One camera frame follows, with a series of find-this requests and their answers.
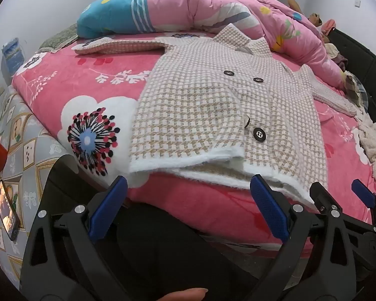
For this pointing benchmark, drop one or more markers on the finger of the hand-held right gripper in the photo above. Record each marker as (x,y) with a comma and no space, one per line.
(320,196)
(363,194)

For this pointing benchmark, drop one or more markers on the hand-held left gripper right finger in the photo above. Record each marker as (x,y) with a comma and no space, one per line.
(269,207)

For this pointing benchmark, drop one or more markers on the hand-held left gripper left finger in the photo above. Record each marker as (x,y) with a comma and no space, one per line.
(112,200)

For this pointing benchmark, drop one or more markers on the beige houndstooth coat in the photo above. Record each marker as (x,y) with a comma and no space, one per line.
(191,106)

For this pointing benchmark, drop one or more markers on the person's left hand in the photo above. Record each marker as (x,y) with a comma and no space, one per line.
(185,294)

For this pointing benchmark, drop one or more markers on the grey patterned bed sheet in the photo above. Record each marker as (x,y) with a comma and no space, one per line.
(28,138)

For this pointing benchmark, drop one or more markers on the smartphone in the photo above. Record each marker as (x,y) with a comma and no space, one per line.
(6,208)

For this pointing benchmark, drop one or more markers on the plaid cloth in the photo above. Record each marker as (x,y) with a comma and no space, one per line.
(352,84)

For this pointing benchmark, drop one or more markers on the pink floral bed blanket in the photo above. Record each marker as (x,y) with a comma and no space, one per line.
(81,81)

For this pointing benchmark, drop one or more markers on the black headboard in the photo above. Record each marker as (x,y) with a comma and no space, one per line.
(363,59)

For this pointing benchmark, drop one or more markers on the beige cloth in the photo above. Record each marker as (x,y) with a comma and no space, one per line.
(332,50)

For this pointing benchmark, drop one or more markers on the pink stuffed toy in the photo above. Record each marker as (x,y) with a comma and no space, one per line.
(328,26)

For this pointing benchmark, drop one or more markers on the green patterned cloth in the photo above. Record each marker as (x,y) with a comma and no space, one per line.
(61,36)

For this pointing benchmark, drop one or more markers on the brown stuffed toy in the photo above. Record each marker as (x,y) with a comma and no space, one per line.
(313,17)

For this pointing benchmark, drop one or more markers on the pink and blue quilt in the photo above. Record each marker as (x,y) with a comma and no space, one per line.
(188,9)

